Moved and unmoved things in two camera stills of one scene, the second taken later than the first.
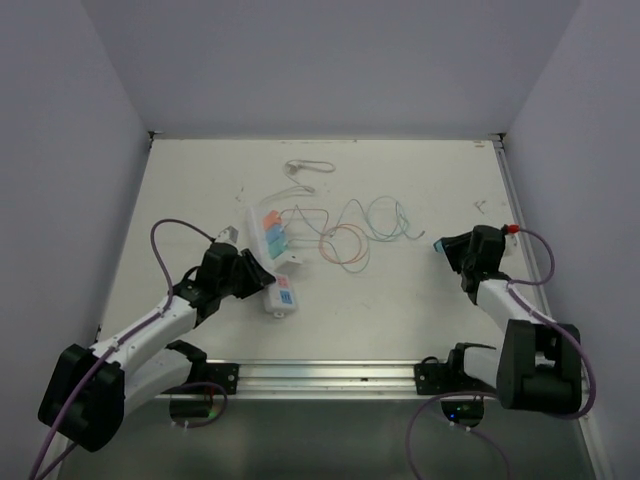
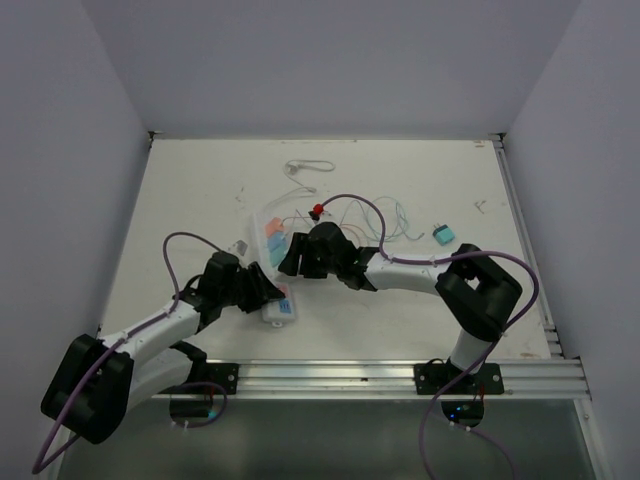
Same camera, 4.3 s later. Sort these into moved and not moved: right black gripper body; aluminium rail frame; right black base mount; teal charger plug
Moved: right black gripper body; teal charger plug
Not moved: aluminium rail frame; right black base mount
